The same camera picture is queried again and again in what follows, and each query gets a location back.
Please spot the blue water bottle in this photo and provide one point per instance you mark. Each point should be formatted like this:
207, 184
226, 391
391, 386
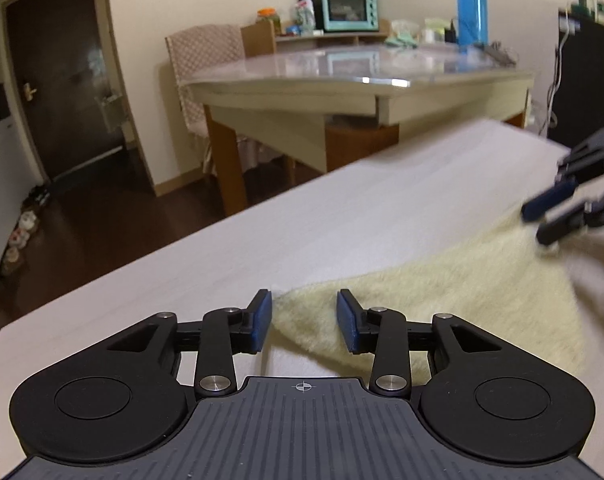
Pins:
472, 15

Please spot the black cabinet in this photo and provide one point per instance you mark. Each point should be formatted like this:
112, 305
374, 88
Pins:
589, 85

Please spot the dark wooden door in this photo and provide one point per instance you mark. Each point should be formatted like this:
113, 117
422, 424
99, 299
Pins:
67, 85

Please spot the green cloth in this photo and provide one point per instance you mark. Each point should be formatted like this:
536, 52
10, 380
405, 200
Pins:
401, 40

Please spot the teal toaster oven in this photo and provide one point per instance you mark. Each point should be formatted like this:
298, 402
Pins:
349, 9

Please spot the orange-lidded jar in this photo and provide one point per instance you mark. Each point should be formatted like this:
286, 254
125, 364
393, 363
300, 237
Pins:
269, 22

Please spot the chair with patterned cover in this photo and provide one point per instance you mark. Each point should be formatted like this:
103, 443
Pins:
202, 50

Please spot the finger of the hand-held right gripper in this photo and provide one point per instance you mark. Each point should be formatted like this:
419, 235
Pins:
549, 200
564, 225

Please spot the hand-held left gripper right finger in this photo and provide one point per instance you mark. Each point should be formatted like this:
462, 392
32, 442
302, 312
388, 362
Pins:
348, 320

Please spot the black charger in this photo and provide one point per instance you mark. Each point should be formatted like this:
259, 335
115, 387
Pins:
450, 32

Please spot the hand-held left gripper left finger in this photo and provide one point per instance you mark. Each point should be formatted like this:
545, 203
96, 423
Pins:
261, 320

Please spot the wooden desktop shelf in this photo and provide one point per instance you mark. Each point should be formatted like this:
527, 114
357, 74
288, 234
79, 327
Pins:
257, 40

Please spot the row of shoes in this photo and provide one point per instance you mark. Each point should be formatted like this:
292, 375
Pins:
22, 230

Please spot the clear plastic holder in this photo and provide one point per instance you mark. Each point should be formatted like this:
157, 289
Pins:
112, 112

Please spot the round wooden stool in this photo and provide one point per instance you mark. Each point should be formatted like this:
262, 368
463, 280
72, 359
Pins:
362, 147

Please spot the beige glass-topped dining table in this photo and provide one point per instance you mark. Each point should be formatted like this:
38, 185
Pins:
292, 90

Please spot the pale yellow towel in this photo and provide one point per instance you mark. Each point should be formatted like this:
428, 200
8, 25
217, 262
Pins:
457, 300

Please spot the red and white carton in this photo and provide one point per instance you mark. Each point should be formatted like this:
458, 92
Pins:
305, 15

